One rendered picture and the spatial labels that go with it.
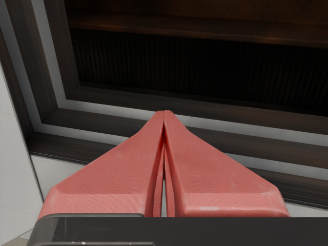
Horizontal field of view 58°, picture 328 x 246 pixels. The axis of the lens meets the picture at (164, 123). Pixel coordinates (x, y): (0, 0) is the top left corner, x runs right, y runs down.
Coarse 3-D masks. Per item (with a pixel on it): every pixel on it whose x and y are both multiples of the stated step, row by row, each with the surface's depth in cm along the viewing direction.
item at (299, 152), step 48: (0, 0) 13; (48, 0) 15; (0, 48) 14; (48, 48) 16; (48, 96) 17; (96, 96) 18; (144, 96) 18; (48, 144) 17; (96, 144) 17; (240, 144) 15; (288, 144) 15; (288, 192) 14
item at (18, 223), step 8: (0, 208) 20; (8, 208) 20; (0, 216) 21; (8, 216) 20; (16, 216) 20; (24, 216) 20; (32, 216) 20; (0, 224) 21; (8, 224) 21; (16, 224) 21; (24, 224) 20; (32, 224) 20; (0, 232) 22; (8, 232) 22; (16, 232) 21; (24, 232) 21; (0, 240) 23; (8, 240) 23
